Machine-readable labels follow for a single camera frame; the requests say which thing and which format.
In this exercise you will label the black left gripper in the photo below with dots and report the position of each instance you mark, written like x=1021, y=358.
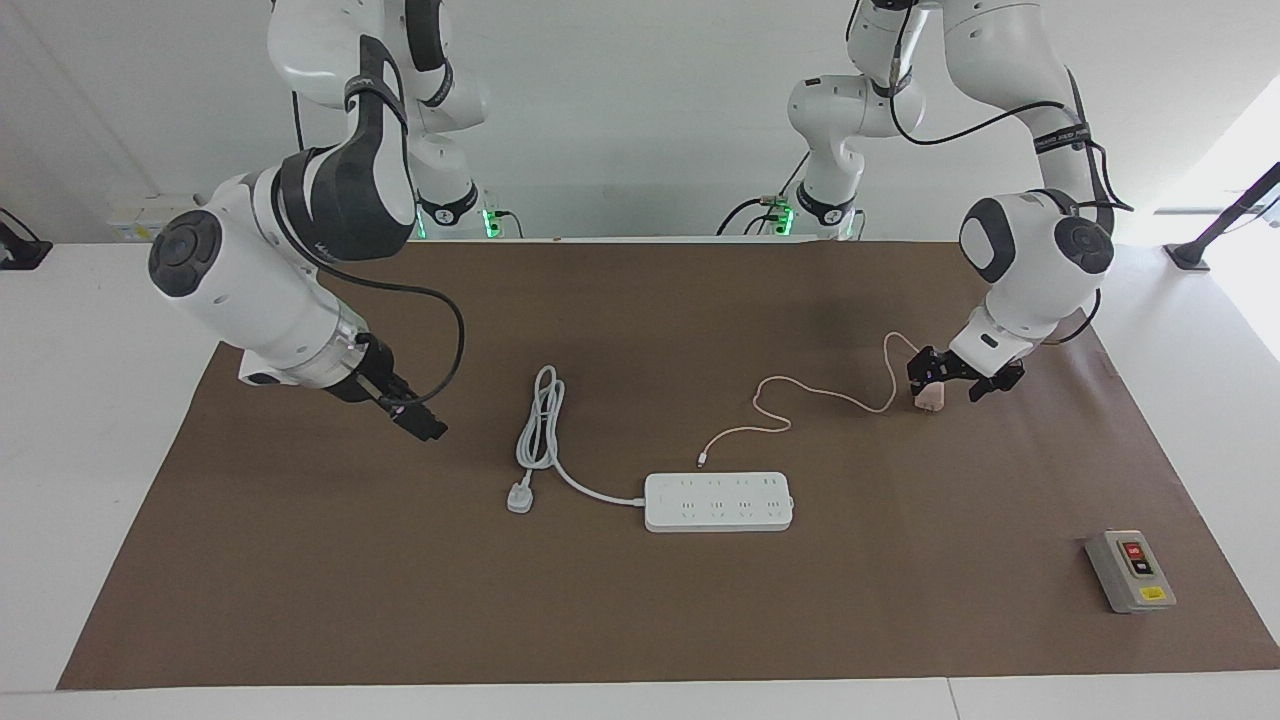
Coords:
x=965, y=368

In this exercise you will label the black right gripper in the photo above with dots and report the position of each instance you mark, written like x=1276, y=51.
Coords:
x=372, y=375

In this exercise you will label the pink charger adapter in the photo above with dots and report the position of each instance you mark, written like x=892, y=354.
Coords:
x=931, y=399

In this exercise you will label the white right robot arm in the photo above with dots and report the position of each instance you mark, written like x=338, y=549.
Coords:
x=260, y=280

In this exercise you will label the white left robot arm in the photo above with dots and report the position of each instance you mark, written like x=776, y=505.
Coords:
x=1030, y=260

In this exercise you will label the black angled stand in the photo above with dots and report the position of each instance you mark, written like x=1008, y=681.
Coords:
x=1215, y=225

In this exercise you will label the brown table mat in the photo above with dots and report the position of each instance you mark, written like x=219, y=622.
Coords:
x=640, y=620

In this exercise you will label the grey on-off switch box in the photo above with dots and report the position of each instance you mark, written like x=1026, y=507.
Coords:
x=1130, y=575

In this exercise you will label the white wall junction box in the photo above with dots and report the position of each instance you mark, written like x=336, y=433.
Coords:
x=135, y=225

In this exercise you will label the black clamp mount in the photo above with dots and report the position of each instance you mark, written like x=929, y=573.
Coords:
x=20, y=250

